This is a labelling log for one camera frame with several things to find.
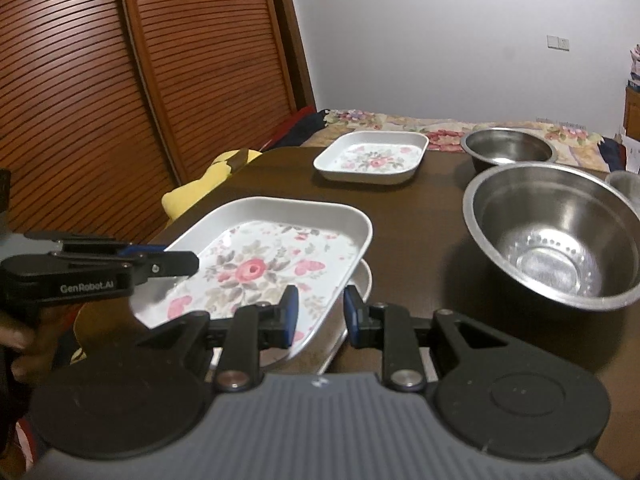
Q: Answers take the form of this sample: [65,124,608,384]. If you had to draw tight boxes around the dark cloth pile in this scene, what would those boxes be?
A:
[264,106,327,150]

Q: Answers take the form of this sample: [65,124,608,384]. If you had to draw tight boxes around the small steel bowl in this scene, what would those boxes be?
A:
[460,128,559,174]

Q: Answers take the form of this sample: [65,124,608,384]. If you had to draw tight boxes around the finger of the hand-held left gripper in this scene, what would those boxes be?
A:
[24,231,169,260]
[122,251,201,286]

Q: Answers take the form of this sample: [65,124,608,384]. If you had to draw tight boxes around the wooden cabinet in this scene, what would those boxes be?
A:
[624,85,640,140]

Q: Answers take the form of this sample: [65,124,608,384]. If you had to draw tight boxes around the person's left hand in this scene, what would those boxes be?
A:
[0,304,76,387]

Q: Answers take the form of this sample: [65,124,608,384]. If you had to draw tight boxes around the white papers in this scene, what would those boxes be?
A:
[620,132,640,174]

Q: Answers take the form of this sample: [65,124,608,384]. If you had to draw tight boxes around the dark blue bed sheet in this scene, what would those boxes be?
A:
[597,135,627,172]

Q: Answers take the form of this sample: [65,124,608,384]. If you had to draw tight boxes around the small steel cup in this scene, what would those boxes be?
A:
[605,170,640,211]

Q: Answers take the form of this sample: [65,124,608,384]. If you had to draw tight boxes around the small floral rectangular plate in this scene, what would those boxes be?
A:
[313,130,430,186]

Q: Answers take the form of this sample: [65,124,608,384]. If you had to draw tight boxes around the large floral rectangular plate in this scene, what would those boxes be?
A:
[129,198,374,361]

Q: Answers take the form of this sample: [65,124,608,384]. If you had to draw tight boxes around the plain white plate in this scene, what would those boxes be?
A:
[260,257,374,376]

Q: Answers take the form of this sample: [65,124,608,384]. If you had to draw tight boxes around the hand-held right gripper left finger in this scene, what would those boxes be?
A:
[135,285,300,393]

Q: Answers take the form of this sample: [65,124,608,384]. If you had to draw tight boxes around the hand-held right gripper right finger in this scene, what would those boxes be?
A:
[344,285,508,392]

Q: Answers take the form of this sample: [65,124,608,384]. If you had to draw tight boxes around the large perforated steel bowl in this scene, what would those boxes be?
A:
[462,164,640,313]

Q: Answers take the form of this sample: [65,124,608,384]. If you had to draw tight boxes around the floral blanket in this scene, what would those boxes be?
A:
[310,108,621,171]

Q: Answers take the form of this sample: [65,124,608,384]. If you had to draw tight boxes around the wooden louvered door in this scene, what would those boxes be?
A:
[0,0,177,243]
[117,0,317,183]

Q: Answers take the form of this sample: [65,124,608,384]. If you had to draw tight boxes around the red patterned cloth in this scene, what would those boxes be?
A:
[12,417,38,463]

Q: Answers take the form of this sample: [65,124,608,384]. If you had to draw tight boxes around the yellow cloth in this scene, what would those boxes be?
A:
[161,147,264,222]

